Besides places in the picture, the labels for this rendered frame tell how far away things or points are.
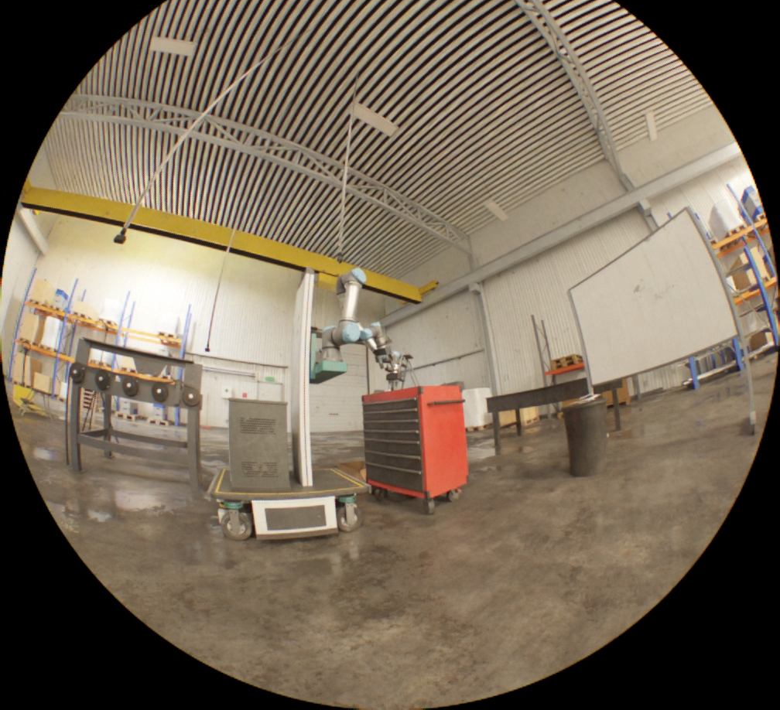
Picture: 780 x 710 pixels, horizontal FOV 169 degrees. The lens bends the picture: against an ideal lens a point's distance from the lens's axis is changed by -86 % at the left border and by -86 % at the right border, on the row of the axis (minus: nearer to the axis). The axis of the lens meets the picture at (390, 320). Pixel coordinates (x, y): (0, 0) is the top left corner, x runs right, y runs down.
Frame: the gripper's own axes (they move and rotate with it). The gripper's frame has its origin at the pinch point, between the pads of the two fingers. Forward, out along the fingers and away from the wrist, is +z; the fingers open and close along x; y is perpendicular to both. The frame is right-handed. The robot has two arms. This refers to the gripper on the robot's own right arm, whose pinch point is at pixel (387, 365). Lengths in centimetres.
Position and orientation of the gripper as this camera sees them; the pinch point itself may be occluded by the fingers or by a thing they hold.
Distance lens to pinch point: 187.8
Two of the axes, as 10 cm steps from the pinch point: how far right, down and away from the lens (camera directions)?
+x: 6.1, -1.8, -7.7
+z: 2.9, 9.6, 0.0
